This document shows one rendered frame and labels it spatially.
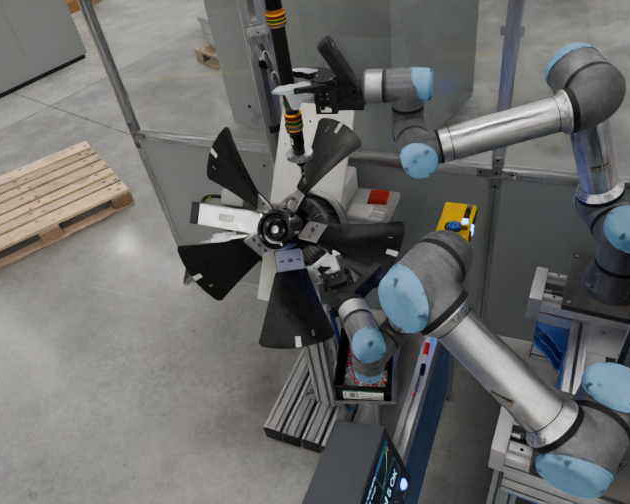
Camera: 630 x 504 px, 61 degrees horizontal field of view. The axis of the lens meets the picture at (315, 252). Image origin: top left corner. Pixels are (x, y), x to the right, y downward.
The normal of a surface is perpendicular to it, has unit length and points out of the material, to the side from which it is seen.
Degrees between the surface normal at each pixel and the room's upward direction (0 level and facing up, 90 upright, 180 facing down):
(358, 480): 15
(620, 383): 8
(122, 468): 0
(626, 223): 7
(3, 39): 90
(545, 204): 90
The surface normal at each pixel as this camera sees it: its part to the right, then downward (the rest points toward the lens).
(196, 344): -0.13, -0.74
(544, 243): -0.37, 0.66
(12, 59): 0.79, 0.33
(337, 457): -0.36, -0.76
